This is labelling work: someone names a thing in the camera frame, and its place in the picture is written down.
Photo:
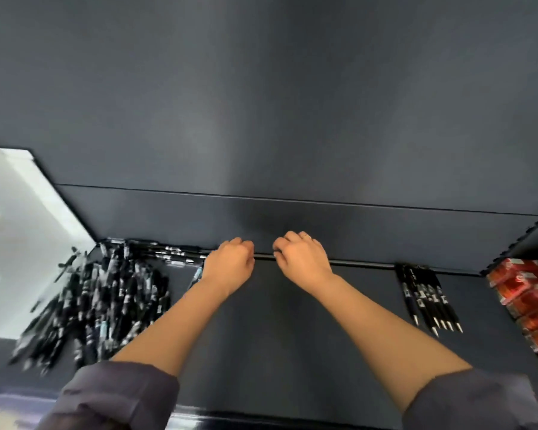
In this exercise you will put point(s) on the black stocked shelf unit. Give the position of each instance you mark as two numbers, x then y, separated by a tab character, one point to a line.
515	246

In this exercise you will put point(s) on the person's left forearm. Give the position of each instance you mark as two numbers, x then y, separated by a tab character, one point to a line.
175	326

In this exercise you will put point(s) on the grey right sleeve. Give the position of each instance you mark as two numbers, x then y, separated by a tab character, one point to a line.
479	403

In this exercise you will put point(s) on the dark grey shelf unit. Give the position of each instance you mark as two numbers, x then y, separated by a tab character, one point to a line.
296	107

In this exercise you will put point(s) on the person's left hand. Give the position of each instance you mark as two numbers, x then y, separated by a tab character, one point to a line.
228	266

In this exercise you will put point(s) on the white tiered pen holder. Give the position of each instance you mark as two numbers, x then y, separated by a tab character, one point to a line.
27	246

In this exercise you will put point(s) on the grey sleeve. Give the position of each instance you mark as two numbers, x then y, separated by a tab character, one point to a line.
112	398
479	403

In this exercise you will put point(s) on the person's right hand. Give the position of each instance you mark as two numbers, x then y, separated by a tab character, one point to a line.
302	261

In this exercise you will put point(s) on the pile of black pens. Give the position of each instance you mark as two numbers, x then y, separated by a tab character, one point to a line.
103	300

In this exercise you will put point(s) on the aligned bundle of black pens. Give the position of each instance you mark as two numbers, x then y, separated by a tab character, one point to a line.
423	300

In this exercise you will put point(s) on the grey left sleeve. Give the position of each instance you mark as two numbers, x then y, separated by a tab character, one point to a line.
112	398

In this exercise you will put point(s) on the person's right forearm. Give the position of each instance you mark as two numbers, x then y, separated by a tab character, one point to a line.
385	335

